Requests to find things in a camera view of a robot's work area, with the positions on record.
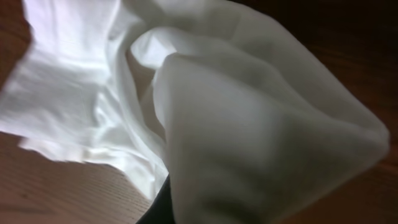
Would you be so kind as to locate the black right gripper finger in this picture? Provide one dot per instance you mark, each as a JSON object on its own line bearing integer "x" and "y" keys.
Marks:
{"x": 161, "y": 211}

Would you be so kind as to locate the white printed t-shirt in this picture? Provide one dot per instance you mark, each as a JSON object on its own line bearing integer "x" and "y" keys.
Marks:
{"x": 248, "y": 124}

